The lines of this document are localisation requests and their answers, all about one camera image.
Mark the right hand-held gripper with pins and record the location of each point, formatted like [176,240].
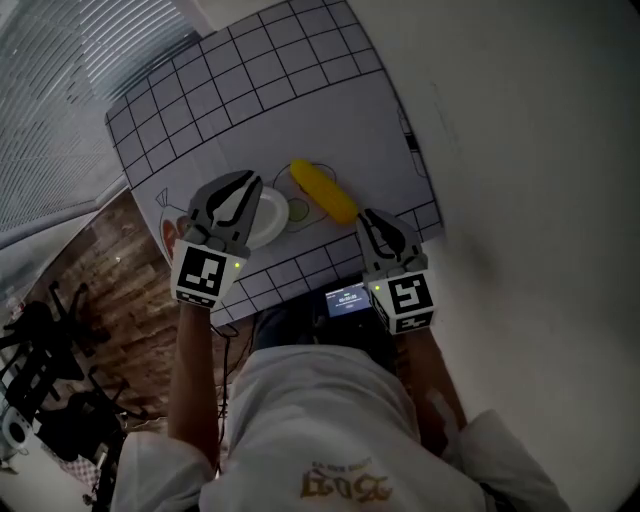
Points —
[407,300]

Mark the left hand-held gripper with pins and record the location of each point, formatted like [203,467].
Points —
[200,272]

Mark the white plate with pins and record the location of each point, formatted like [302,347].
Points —
[272,215]

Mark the yellow corn cob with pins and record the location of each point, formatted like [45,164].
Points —
[325,192]

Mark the person's right forearm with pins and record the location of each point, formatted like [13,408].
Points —
[430,380]

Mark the person's left forearm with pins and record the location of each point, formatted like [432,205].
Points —
[192,375]

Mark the black device with lit screen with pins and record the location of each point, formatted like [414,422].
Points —
[347,301]

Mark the printed grid table mat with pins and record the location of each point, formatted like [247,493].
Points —
[280,100]

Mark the person's dark trousers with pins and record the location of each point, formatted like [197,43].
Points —
[285,330]

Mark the window blinds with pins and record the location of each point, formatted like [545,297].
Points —
[60,100]

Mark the person's white shirt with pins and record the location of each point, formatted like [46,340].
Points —
[320,425]

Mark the black office chair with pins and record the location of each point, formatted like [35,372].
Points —
[55,370]

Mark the small white round device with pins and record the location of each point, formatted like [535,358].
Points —
[16,429]

